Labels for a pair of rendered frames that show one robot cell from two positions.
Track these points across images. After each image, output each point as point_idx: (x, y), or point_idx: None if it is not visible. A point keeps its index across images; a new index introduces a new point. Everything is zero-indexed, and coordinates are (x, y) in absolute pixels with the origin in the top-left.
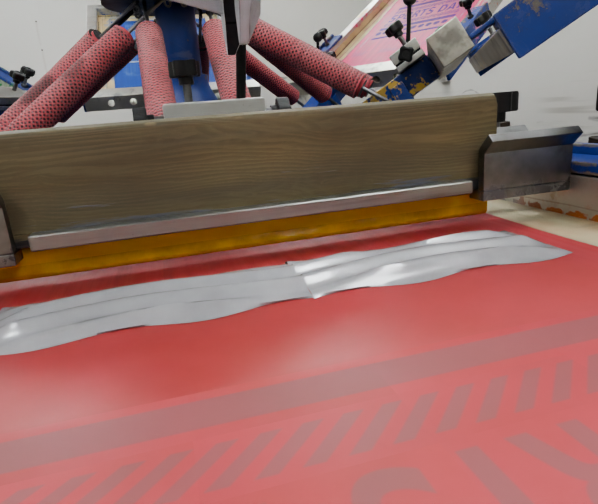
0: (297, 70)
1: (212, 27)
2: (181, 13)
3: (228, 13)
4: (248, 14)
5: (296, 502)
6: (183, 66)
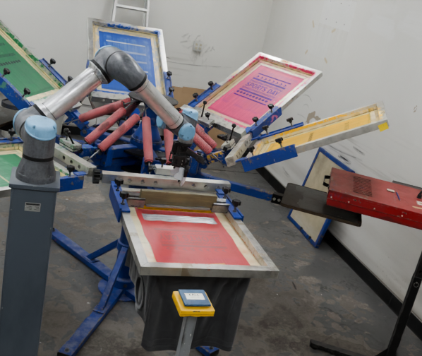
0: None
1: None
2: None
3: None
4: (182, 184)
5: (178, 235)
6: (163, 160)
